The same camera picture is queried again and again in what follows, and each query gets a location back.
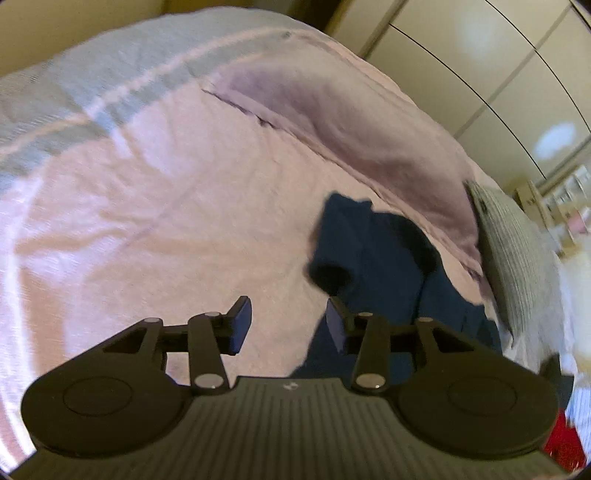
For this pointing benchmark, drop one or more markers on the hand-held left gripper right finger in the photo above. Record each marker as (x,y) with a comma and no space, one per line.
(336,325)

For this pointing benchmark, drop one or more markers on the red garment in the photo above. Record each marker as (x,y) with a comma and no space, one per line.
(563,443)

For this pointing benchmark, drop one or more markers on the blue knit sweater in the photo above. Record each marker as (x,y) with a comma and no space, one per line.
(383,258)

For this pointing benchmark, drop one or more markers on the white vanity shelf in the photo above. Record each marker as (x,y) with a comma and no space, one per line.
(568,198)

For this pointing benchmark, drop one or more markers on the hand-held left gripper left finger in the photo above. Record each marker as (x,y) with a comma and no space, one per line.
(241,323)

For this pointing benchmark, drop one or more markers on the lilac bed sheet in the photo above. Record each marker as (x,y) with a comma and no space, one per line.
(346,115)

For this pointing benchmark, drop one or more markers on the cream nightstand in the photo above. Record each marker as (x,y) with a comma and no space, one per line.
(526,194)

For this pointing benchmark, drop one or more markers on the grey checked cushion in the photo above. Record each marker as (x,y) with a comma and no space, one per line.
(512,249)

